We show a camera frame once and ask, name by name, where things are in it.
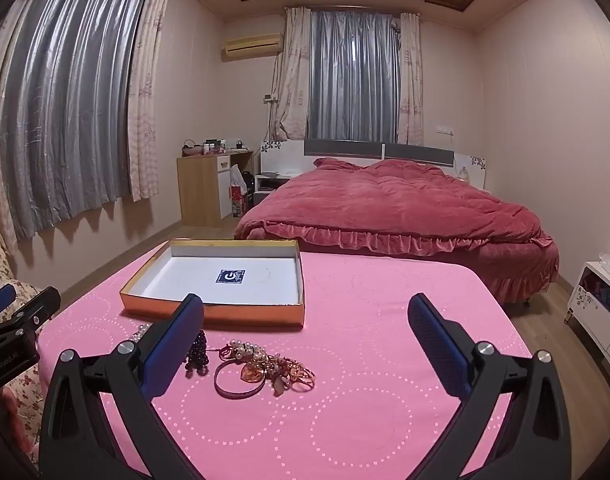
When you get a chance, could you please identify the dark purple bead bracelet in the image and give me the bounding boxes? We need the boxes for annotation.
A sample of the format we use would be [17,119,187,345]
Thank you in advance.
[184,330,211,377]

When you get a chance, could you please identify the large grey curtain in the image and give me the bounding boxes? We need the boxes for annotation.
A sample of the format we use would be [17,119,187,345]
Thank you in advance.
[0,0,156,242]

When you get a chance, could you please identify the white and grey headboard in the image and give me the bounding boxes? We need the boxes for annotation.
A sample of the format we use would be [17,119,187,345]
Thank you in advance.
[260,138,487,191]

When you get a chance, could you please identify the thin pink bangle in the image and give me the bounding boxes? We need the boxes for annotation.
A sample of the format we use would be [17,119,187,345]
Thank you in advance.
[214,357,268,400]

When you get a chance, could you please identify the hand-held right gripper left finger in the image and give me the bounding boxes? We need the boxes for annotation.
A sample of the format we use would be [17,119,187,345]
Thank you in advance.
[39,293,206,480]

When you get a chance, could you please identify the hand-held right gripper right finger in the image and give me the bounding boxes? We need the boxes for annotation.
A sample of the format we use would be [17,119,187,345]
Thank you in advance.
[407,293,574,480]

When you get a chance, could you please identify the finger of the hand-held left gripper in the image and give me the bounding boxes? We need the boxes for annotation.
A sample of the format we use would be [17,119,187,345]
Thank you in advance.
[0,283,17,322]
[0,287,62,357]

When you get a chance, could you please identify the round bed with red skirt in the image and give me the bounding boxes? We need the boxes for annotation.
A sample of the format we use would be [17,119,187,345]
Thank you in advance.
[233,220,561,307]

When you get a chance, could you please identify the pink dotted tablecloth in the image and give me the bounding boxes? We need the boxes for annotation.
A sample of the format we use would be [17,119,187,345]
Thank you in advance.
[35,237,534,480]

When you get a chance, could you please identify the red quilt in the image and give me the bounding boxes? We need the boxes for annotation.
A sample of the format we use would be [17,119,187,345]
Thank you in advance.
[233,157,546,261]

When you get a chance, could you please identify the wooden desk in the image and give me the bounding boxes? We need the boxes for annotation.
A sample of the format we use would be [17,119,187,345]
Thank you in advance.
[177,148,256,229]

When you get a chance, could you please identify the floral patterned cloth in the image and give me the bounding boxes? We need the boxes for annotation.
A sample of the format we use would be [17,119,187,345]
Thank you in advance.
[0,209,53,466]

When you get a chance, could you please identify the orange cardboard box lid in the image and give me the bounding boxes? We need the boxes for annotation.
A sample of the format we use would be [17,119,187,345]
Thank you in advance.
[119,238,306,330]

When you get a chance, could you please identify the white floral cabinet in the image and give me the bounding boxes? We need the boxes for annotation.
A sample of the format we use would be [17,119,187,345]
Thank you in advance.
[564,260,610,387]

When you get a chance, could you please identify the red paper bag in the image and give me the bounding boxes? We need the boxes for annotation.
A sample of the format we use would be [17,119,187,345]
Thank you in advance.
[228,185,256,219]

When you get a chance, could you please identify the tangle of gold rings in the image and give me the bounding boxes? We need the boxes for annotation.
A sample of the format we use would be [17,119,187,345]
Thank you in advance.
[268,354,317,397]

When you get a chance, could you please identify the small grey window curtain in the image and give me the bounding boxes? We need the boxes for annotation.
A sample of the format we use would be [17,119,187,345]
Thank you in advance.
[307,9,404,144]

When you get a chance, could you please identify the white nightstand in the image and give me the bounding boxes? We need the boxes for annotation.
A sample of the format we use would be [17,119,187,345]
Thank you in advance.
[254,173,292,207]

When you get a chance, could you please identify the pink floral curtain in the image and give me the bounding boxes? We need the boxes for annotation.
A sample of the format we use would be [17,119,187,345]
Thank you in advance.
[396,12,426,145]
[277,7,312,142]
[127,0,176,202]

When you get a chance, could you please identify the pearl bead bracelet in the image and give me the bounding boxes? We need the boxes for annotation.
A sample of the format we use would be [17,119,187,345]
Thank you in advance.
[219,339,272,367]

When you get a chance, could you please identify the wall air conditioner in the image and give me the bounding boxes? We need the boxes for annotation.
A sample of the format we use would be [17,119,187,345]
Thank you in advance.
[222,33,284,59]

